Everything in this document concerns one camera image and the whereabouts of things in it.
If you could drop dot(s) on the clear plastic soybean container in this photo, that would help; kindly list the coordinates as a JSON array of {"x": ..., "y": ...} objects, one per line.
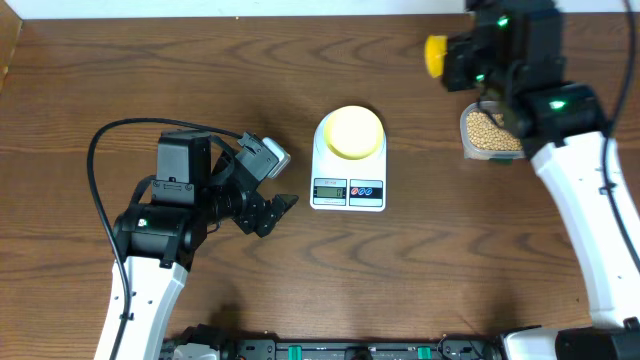
[{"x": 482, "y": 139}]

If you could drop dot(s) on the yellow plastic bowl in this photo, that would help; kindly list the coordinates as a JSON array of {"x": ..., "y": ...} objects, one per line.
[{"x": 353, "y": 132}]

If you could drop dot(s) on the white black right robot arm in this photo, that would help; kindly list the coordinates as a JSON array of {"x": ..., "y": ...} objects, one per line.
[{"x": 513, "y": 56}]

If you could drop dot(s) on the yellow plastic measuring scoop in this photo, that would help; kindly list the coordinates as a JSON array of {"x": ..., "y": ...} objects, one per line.
[{"x": 435, "y": 51}]

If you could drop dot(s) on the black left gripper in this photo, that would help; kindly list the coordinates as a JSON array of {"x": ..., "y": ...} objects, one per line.
[{"x": 270, "y": 212}]

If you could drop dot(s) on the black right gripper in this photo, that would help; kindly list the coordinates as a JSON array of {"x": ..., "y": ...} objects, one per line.
[{"x": 459, "y": 50}]

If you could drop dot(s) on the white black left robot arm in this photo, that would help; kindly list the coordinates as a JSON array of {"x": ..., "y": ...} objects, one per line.
[{"x": 200, "y": 182}]

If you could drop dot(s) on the white digital kitchen scale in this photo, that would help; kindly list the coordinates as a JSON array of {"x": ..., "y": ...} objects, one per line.
[{"x": 347, "y": 185}]

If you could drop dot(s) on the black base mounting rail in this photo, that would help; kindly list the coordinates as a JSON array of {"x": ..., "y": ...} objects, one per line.
[{"x": 205, "y": 342}]

